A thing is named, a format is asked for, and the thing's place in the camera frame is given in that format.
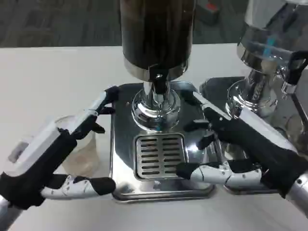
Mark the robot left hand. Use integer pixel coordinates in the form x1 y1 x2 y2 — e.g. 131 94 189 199
0 85 121 209

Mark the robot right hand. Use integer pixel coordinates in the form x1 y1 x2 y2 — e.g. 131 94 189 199
177 90 308 200

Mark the clear ribbed glass cup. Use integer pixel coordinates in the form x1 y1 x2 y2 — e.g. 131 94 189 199
54 115 101 178

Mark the black dispenser tap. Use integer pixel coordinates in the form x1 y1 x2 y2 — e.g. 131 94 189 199
280 50 308 100
149 64 169 104

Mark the steel drip tray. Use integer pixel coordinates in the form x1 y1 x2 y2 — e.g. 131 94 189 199
198 77 308 196
109 81 218 204

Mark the slotted steel tray grid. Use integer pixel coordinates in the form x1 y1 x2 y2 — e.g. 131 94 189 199
133 133 187 180

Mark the clear steel drink dispenser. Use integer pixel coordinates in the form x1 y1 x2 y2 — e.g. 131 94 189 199
226 0 308 121

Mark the grey box with red patch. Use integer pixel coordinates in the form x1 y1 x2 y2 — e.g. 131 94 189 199
196 0 220 25

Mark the dark drink dispenser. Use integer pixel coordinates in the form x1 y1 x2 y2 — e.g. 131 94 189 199
119 0 195 132

